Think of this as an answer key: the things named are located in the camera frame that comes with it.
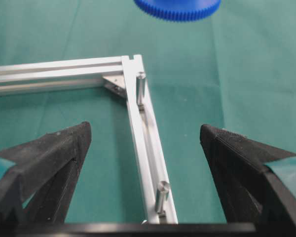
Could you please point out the steel shaft at frame left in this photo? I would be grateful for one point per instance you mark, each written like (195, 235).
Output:
(162, 191)

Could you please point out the aluminium extrusion frame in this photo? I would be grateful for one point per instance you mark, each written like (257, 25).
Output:
(117, 74)

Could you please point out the green table cloth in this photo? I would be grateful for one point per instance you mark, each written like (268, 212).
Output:
(234, 70)

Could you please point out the steel shaft near frame corner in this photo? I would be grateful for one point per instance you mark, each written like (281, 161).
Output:
(140, 90)

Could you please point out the blue plastic gear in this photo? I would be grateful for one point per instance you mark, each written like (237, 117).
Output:
(179, 10)

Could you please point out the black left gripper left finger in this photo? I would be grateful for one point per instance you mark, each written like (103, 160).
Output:
(38, 178)

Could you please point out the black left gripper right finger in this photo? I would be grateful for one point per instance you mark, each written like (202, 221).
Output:
(255, 200)

